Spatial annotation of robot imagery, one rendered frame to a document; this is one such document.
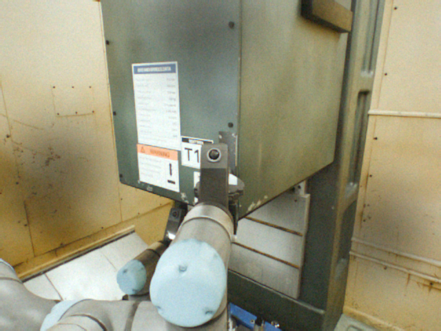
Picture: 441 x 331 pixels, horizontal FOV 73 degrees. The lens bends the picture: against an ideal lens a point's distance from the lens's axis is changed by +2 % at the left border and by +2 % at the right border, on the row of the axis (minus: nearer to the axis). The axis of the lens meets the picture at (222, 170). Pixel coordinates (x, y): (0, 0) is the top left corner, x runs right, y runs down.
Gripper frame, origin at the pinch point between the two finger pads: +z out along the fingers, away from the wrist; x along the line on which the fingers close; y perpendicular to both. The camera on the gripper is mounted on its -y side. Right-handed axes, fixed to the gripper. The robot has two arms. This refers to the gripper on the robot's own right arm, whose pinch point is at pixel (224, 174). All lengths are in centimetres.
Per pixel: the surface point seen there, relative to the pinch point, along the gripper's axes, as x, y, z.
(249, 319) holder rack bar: 5.9, 45.5, 10.0
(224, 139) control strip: -0.2, -7.1, 1.9
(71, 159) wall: -98, 23, 92
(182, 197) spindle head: -11.9, 9.3, 8.9
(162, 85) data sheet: -16.1, -17.8, 11.3
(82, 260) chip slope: -97, 84, 87
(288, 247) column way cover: 22, 53, 63
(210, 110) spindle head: -3.6, -12.8, 4.1
